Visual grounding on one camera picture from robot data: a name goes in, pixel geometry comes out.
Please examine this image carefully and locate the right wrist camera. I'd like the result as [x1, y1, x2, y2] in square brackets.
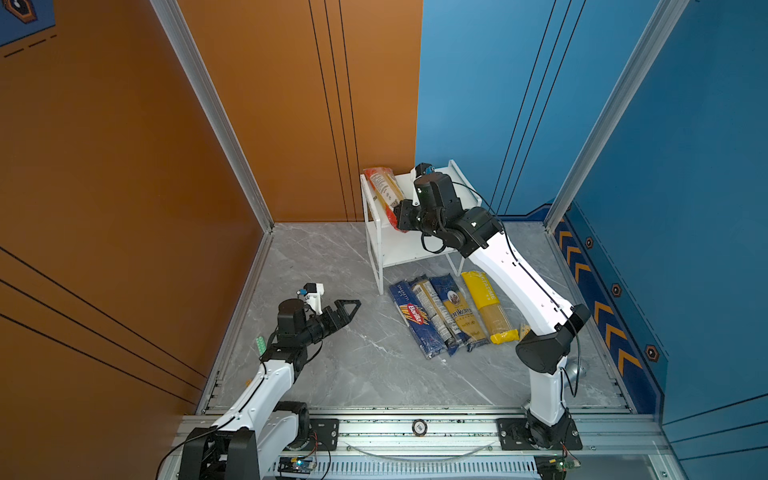
[413, 162, 434, 178]

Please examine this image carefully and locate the silver metal cylinder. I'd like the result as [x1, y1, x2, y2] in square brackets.
[566, 357, 588, 383]

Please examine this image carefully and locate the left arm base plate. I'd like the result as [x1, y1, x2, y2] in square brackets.
[256, 417, 340, 452]

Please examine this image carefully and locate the red spaghetti bag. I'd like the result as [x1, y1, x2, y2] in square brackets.
[363, 167, 405, 231]

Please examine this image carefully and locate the left circuit board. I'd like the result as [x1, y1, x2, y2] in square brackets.
[277, 457, 317, 477]

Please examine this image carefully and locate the circuit board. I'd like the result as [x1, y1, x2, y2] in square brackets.
[277, 457, 317, 477]
[534, 457, 581, 480]

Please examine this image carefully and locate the round rail knob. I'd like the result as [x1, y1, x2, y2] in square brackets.
[411, 419, 428, 437]

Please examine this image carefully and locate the aluminium front rail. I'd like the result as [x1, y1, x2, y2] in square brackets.
[157, 407, 688, 480]

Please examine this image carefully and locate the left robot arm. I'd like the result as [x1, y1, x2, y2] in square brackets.
[178, 293, 361, 479]

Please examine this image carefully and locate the white two-tier shelf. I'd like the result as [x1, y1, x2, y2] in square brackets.
[359, 159, 482, 295]

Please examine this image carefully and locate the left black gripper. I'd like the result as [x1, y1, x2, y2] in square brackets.
[297, 300, 358, 350]

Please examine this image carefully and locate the right circuit board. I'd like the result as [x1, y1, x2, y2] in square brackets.
[534, 457, 581, 480]

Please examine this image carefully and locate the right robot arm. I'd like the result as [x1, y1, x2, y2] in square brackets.
[394, 164, 591, 450]

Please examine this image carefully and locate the blue Barilla spaghetti bag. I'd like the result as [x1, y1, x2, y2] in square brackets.
[389, 281, 445, 359]

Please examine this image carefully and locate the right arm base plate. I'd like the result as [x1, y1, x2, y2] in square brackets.
[496, 413, 583, 451]

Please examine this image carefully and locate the green connector block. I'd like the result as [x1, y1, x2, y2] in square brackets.
[256, 336, 267, 355]

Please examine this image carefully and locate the blue yellow spaghetti bag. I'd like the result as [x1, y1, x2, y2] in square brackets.
[429, 274, 490, 351]

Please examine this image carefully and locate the clear white-label spaghetti bag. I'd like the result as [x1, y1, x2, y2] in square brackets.
[409, 275, 467, 356]

